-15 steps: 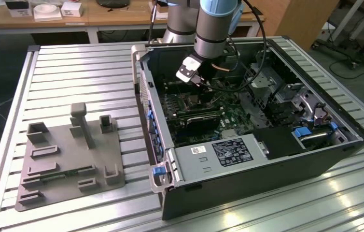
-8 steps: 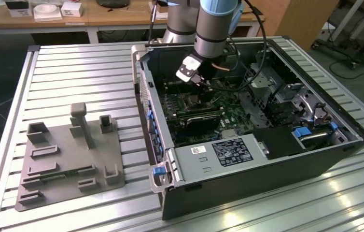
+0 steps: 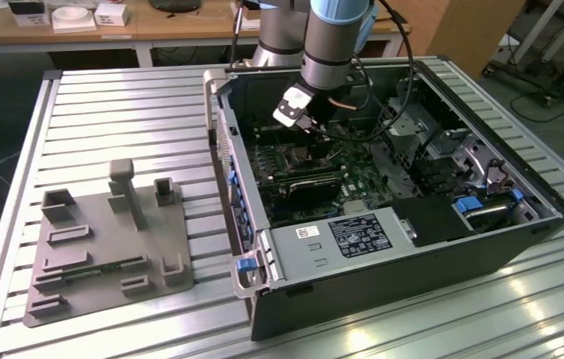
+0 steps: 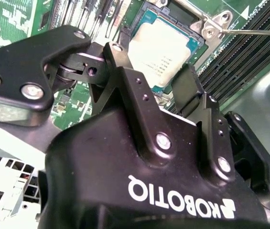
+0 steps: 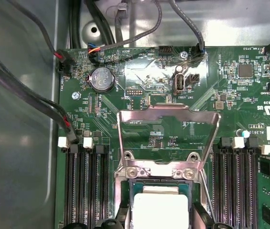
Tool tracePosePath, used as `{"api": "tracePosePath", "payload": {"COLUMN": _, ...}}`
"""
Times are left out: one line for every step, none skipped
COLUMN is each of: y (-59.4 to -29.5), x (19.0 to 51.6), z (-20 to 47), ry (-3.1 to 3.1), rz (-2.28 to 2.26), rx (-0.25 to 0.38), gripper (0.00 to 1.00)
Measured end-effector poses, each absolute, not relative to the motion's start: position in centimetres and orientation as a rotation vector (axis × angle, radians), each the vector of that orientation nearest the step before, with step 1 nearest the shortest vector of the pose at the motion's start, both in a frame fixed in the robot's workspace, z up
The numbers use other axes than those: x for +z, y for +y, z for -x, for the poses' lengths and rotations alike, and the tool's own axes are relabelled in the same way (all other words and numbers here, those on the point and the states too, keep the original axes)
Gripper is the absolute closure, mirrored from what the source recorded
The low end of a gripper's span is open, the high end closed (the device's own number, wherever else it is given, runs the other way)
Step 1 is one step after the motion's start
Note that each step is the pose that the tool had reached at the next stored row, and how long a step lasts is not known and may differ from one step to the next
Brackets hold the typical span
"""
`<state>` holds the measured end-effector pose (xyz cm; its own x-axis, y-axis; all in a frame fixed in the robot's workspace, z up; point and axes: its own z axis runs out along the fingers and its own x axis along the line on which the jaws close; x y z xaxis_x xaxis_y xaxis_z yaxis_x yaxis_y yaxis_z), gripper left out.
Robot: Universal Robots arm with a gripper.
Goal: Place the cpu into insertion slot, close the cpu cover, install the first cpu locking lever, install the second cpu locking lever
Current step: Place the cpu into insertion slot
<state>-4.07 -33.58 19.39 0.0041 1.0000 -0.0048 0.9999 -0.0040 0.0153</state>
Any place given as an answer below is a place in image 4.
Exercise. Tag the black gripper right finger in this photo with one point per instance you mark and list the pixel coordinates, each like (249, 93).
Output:
(217, 143)

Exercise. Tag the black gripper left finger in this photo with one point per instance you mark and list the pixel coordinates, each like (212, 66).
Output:
(17, 55)

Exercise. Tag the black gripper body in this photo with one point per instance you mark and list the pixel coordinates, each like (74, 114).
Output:
(96, 179)

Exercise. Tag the silver CPU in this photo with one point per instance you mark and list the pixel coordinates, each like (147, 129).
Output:
(158, 47)

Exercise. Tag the metal locking lever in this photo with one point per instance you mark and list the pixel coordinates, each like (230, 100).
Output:
(256, 33)

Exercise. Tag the metal socket cover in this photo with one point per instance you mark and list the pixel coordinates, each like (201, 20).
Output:
(156, 2)

